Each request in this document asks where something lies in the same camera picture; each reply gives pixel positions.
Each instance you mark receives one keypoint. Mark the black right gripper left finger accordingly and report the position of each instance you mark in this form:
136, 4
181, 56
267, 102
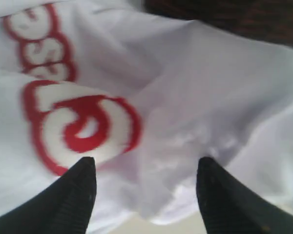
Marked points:
65, 207

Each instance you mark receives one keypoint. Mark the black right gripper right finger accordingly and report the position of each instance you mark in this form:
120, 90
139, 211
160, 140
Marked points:
229, 207

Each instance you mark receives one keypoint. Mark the white t-shirt with red logo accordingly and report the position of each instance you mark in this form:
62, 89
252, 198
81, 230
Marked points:
146, 97

